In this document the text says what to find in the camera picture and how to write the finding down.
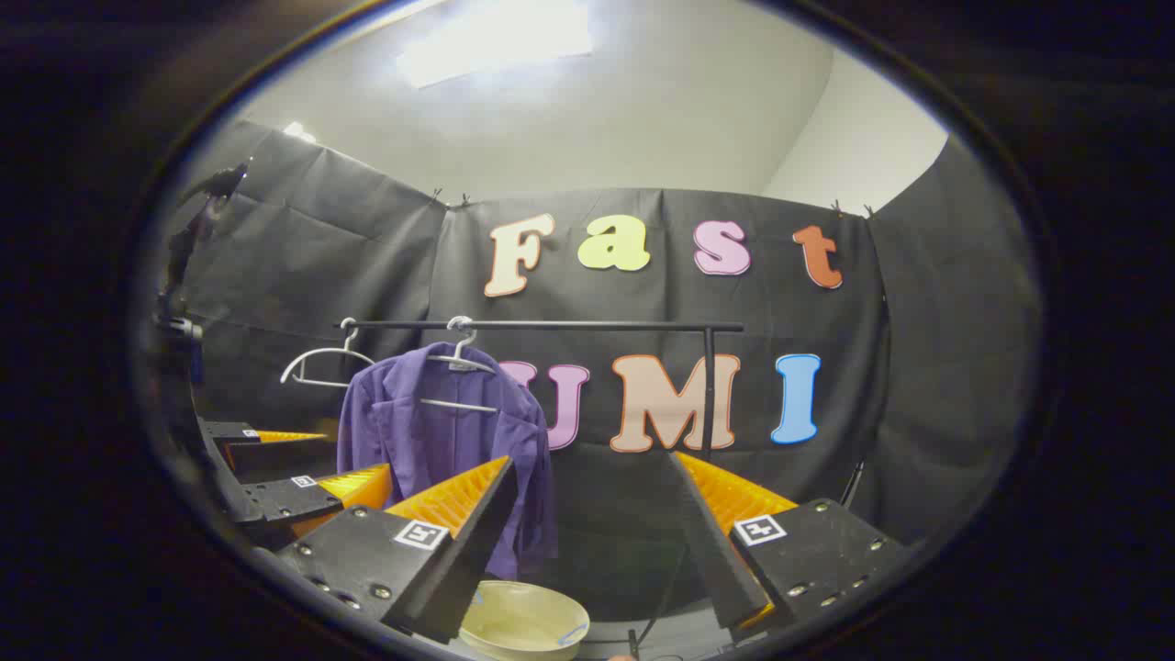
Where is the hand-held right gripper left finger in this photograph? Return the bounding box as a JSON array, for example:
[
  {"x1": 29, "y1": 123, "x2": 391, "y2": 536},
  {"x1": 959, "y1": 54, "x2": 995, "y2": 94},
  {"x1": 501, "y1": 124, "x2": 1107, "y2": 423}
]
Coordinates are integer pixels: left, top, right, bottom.
[{"x1": 275, "y1": 455, "x2": 518, "y2": 644}]

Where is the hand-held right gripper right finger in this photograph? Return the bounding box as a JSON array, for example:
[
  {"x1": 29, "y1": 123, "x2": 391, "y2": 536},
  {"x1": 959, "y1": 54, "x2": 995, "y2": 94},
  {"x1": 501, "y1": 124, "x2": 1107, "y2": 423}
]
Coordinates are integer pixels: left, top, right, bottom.
[{"x1": 667, "y1": 450, "x2": 910, "y2": 644}]

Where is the beige round laundry hamper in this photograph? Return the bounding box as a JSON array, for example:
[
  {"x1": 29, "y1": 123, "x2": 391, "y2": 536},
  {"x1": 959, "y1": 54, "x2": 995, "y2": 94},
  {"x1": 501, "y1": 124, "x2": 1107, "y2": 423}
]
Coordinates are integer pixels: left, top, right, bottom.
[{"x1": 456, "y1": 580, "x2": 591, "y2": 661}]

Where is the purple jacket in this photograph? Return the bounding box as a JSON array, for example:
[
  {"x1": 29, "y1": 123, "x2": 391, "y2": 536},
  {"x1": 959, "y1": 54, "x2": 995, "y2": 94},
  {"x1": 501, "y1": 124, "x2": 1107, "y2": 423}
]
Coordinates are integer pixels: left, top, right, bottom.
[{"x1": 336, "y1": 342, "x2": 559, "y2": 581}]

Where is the white plastic hanger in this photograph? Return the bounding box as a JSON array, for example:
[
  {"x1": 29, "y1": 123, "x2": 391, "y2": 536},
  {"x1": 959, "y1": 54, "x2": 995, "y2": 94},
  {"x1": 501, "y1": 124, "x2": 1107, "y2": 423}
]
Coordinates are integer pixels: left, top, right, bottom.
[
  {"x1": 420, "y1": 315, "x2": 502, "y2": 414},
  {"x1": 279, "y1": 317, "x2": 378, "y2": 390}
]

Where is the black clothes rack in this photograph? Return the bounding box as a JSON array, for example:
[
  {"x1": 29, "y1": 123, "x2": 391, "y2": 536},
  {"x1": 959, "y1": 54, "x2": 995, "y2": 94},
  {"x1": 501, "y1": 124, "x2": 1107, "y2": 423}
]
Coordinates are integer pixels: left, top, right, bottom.
[{"x1": 341, "y1": 318, "x2": 746, "y2": 460}]

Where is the black backdrop cloth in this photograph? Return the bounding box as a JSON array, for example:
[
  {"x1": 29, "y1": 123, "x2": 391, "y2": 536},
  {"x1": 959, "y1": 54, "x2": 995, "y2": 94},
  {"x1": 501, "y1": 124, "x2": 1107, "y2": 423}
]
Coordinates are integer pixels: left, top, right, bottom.
[{"x1": 161, "y1": 119, "x2": 1043, "y2": 634}]

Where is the ceiling light panel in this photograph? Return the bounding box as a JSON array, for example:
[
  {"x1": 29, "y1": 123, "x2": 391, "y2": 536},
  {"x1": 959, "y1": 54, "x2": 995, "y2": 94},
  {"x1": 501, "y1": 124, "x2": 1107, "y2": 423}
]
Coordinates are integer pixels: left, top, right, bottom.
[{"x1": 395, "y1": 0, "x2": 596, "y2": 90}]

